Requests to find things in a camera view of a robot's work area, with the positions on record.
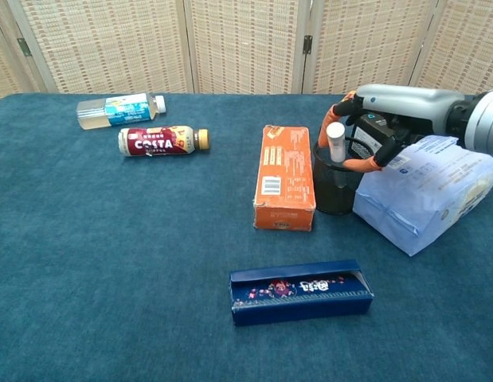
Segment orange-tipped silver right robot hand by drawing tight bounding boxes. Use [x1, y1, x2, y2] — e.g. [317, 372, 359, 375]
[319, 84, 466, 173]

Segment white cylindrical tube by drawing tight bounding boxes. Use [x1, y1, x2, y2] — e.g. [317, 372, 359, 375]
[325, 122, 346, 163]

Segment black round cup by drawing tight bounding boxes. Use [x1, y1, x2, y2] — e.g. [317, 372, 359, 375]
[311, 137, 381, 216]

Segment black product box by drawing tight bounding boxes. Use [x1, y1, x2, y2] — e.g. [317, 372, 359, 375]
[346, 111, 425, 161]

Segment light blue plastic bag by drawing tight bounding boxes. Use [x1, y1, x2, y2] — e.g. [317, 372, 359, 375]
[352, 134, 493, 257]

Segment orange cardboard box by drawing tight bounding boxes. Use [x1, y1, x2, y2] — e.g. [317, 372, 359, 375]
[252, 124, 317, 232]

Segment bamboo folding screen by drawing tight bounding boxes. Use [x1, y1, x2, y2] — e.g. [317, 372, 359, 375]
[0, 0, 493, 104]

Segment dark blue long box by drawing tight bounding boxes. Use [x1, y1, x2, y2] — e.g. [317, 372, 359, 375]
[229, 259, 375, 327]

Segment Costa coffee bottle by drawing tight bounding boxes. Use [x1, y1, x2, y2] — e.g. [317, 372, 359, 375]
[117, 125, 211, 158]

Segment clear bottle blue label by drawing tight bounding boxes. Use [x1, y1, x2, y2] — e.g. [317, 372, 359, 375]
[76, 92, 167, 131]

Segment blue table cloth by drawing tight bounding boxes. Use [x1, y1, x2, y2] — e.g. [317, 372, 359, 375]
[0, 92, 493, 382]

